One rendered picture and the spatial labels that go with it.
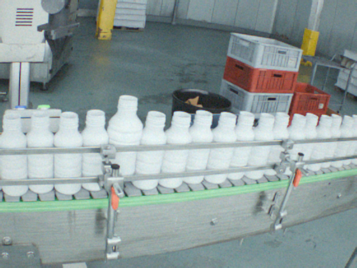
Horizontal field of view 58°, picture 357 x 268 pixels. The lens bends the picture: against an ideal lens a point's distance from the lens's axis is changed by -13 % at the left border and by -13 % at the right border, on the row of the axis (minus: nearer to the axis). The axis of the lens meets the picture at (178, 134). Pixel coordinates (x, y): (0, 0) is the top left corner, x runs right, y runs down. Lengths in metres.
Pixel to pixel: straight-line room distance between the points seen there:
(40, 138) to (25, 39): 0.59
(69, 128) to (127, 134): 0.12
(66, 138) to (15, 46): 0.61
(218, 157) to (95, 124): 0.29
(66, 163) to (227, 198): 0.40
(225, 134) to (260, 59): 2.27
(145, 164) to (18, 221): 0.30
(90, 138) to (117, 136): 0.05
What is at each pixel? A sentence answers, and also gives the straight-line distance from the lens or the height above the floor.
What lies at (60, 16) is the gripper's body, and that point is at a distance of 0.91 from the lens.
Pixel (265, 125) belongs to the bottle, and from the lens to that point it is 0.88.
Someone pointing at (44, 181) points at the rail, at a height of 1.04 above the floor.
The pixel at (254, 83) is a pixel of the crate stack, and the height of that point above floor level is 0.75.
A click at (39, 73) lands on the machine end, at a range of 4.45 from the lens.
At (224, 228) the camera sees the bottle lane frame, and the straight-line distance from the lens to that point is 0.95.
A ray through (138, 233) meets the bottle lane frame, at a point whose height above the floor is 0.90.
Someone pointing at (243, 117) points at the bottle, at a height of 1.16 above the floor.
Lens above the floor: 1.43
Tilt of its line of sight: 23 degrees down
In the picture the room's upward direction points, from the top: 11 degrees clockwise
